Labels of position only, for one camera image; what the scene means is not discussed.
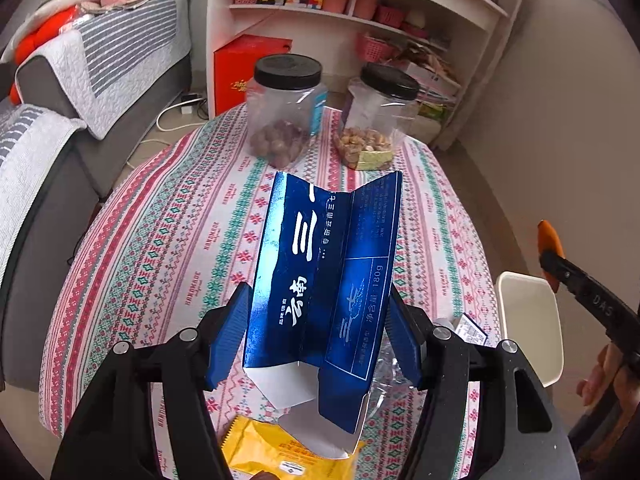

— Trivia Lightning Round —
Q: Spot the white plastic bin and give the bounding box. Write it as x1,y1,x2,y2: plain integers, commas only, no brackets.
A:
495,271,562,388

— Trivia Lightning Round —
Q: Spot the red cardboard box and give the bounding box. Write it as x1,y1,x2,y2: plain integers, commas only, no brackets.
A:
214,34,293,118

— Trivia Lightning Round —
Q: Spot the clear jar with dark nuts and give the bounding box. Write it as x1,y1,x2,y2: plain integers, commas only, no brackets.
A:
248,54,328,170

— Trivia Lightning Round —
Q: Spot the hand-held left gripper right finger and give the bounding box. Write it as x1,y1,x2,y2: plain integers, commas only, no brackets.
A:
387,285,581,480

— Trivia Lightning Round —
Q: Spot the pink plastic basket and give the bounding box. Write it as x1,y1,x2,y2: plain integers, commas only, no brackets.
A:
356,34,396,63

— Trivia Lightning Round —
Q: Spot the blue cardboard box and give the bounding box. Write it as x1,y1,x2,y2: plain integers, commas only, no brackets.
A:
241,170,405,461

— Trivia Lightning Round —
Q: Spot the white cable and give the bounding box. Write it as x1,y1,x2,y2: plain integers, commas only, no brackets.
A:
130,97,216,153

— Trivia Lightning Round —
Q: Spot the orange carrot piece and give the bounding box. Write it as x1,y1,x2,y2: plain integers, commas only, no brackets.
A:
537,220,566,292

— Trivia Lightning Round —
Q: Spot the striped grey seat blanket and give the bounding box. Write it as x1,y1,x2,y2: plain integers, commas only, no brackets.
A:
0,104,88,281

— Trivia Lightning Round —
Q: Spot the grey sofa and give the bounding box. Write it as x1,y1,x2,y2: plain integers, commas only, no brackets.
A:
0,0,193,391

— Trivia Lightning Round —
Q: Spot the white pillow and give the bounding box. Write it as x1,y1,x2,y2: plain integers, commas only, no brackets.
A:
10,0,76,51

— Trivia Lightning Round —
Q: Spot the orange plush toy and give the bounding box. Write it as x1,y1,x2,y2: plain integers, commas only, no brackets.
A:
9,4,81,101

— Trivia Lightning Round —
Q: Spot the striped grey armrest blanket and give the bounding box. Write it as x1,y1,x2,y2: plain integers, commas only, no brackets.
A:
15,0,193,141

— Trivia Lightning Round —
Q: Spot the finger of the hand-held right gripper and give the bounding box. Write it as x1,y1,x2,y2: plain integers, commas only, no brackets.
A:
539,250,585,306

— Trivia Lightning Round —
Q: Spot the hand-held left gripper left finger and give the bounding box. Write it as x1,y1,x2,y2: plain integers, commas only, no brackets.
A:
50,281,256,480

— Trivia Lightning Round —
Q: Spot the person's right hand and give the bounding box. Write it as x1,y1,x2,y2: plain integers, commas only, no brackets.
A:
575,345,626,406

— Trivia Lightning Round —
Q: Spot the pile of papers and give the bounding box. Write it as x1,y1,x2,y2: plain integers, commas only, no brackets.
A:
395,40,463,111

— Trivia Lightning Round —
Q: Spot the clear jar with peanuts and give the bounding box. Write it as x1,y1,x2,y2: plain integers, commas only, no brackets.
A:
334,62,421,172

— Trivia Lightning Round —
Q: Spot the yellow snack packet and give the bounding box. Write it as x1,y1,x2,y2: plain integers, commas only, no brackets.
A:
220,415,367,480

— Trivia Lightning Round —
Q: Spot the clear plastic wrapper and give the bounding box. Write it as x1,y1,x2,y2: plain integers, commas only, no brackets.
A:
370,340,431,411

